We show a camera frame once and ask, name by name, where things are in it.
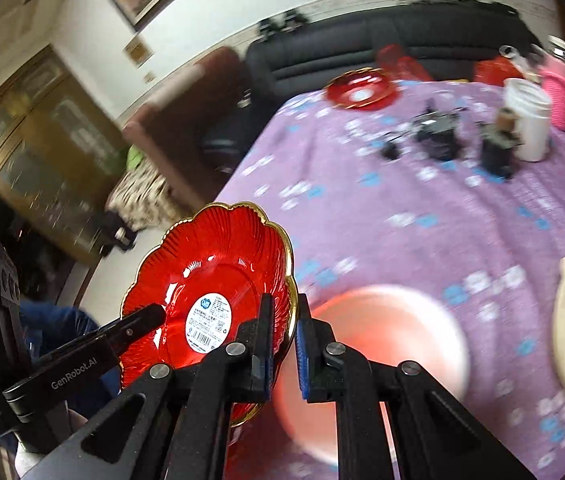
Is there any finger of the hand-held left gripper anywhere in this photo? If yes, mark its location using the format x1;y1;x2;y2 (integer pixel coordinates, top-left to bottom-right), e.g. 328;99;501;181
95;303;167;357

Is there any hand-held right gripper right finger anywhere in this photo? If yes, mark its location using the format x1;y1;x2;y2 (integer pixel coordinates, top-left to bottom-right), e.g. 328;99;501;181
295;292;538;480

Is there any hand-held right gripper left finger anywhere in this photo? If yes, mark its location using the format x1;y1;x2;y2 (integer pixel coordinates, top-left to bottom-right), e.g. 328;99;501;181
22;293;276;480

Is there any red gold-rimmed scalloped plate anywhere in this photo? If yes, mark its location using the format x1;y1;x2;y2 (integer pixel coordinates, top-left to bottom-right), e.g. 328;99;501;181
325;68;396;111
120;202;300;429

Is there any person's blue clothing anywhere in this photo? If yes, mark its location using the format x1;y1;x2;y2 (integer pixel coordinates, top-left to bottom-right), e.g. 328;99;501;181
18;301;119;411

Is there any pink round plate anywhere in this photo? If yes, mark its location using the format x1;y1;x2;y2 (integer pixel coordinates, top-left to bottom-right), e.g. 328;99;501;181
272;284;471;467

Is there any patterned cloth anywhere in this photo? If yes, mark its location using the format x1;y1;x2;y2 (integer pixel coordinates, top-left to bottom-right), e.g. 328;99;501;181
105;157;176;243

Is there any purple flowered tablecloth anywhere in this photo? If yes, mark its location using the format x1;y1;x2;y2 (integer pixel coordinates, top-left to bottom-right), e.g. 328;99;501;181
211;79;565;480

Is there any wooden glass-door cabinet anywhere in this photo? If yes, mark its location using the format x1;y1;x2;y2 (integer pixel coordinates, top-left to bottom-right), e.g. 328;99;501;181
0;44;130;266

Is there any brown armchair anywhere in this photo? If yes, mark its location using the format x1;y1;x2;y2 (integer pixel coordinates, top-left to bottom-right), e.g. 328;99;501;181
122;46;259;213

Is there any dark small bottle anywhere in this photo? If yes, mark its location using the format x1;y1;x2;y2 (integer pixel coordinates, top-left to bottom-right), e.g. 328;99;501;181
479;110;521;179

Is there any black sofa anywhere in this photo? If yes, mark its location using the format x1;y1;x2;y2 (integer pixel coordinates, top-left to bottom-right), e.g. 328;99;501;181
202;1;539;171

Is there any white cup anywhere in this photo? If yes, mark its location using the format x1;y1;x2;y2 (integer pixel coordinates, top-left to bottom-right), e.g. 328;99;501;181
503;78;554;163

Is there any pink bottle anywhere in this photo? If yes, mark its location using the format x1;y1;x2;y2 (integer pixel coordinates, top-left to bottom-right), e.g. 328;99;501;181
541;35;565;132

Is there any black gadget with cables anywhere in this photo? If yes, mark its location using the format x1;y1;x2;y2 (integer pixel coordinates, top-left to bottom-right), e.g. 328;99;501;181
381;102;465;162

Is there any small wall notice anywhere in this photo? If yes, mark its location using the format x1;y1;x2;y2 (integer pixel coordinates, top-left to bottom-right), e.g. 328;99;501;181
123;34;153;64

